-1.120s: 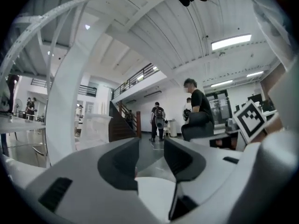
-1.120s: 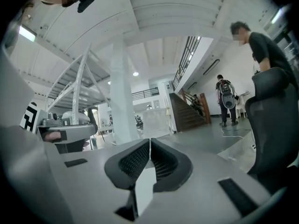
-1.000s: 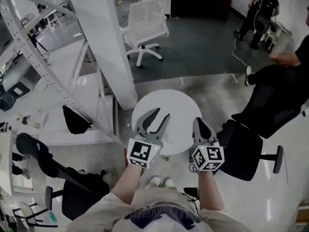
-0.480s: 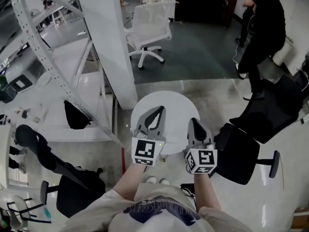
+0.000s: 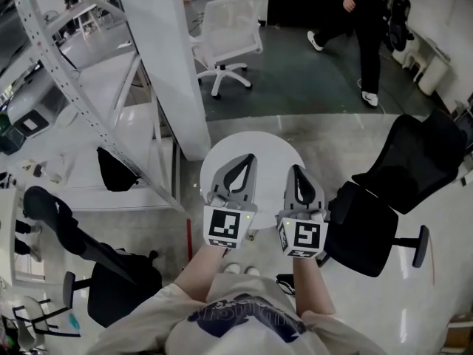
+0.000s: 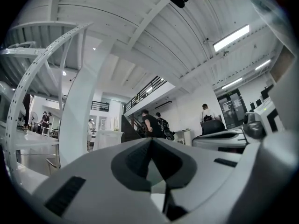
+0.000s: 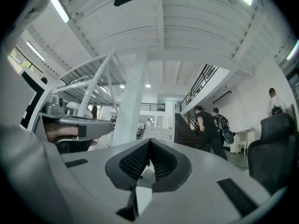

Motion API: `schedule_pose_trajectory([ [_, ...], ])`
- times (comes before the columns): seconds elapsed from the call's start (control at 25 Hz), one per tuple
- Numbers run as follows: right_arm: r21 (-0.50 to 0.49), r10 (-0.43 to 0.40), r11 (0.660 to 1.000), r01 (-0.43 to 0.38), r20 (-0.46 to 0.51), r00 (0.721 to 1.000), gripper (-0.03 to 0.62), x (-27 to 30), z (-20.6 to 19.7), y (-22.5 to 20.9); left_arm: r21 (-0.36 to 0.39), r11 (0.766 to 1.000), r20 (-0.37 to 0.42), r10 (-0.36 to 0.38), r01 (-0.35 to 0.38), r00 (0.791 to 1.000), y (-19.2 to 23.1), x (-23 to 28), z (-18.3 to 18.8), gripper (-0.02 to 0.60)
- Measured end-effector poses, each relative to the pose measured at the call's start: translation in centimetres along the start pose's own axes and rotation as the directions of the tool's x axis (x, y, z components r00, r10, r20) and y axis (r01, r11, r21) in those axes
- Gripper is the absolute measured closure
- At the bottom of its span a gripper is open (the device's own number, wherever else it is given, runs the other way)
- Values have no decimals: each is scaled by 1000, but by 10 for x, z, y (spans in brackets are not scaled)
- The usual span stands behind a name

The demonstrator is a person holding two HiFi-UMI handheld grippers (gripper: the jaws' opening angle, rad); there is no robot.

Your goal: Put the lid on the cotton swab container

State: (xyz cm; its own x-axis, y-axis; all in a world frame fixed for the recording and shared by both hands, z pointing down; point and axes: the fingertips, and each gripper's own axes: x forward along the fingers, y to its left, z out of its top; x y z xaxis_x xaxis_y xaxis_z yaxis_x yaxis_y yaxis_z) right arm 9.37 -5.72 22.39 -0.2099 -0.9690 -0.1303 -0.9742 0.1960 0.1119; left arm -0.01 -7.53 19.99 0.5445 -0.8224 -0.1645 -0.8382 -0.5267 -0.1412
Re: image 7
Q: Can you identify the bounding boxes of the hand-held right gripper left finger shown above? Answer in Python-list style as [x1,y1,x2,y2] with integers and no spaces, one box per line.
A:
[60,138,150,224]

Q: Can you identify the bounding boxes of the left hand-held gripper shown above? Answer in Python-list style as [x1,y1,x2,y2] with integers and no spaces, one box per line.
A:
[19,68,115,154]

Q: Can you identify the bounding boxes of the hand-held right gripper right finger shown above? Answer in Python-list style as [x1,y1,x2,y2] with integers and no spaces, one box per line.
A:
[140,138,274,224]

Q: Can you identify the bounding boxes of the person's left hand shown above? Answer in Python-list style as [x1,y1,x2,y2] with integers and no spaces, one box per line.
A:
[45,122,79,142]

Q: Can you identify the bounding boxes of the white square pillar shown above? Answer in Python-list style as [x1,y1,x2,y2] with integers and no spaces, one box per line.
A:
[111,51,148,147]

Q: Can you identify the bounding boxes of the dark wooden staircase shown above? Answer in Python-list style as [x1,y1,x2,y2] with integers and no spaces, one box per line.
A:
[174,112,199,149]

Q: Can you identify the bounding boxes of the white metal shelving rack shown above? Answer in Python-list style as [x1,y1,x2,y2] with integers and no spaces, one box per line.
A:
[53,47,123,118]

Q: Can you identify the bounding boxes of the white ornate side table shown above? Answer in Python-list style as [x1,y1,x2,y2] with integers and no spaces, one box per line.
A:
[229,127,257,155]

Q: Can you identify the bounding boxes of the black backpack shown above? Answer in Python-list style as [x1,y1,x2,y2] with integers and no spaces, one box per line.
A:
[218,115,235,145]

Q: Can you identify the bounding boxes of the black balcony railing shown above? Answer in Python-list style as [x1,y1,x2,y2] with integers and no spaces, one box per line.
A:
[140,102,167,112]

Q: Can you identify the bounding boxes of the black office chair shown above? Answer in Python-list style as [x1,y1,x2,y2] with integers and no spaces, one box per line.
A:
[247,112,299,195]

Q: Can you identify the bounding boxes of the black mezzanine railing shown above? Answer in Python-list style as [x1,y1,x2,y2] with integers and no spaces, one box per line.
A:
[179,63,220,113]

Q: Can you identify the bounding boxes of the wall air conditioner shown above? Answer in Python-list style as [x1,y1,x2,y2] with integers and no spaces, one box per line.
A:
[212,90,233,105]

